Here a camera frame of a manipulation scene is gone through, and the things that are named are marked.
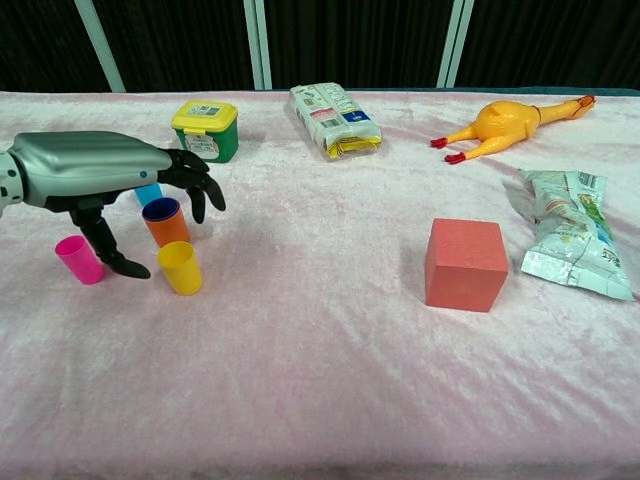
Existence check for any pink plastic cup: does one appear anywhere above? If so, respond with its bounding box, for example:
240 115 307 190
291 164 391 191
54 235 106 286

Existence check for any yellow plastic cup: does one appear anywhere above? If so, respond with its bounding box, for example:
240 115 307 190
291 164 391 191
156 240 204 297

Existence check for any yellow rubber chicken toy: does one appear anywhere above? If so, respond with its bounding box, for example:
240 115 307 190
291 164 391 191
430 94 597 165

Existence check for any pink velvet tablecloth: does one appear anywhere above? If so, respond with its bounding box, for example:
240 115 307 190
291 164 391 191
0 89 640 480

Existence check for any orange plastic cup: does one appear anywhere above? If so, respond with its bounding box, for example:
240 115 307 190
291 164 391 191
142 199 192 249

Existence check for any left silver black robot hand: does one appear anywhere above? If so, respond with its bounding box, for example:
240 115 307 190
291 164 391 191
8 130 227 280

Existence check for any dark blue plastic cup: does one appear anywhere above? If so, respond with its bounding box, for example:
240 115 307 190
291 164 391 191
142 197 181 223

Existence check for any crumpled white green wrapper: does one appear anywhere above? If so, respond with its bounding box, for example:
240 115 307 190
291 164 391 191
519 168 637 303

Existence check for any white partition post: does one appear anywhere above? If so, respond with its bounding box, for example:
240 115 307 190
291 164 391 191
73 0 126 94
436 0 476 89
243 0 274 91

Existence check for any white yellow snack bag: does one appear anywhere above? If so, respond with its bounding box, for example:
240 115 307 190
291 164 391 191
288 82 383 162

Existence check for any red foam cube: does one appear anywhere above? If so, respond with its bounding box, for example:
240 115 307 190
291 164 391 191
424 217 510 314

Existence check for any green tub with yellow lid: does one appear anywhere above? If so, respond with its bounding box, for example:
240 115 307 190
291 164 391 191
170 99 240 165

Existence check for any light blue plastic cup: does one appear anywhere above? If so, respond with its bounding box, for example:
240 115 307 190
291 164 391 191
133 182 165 208

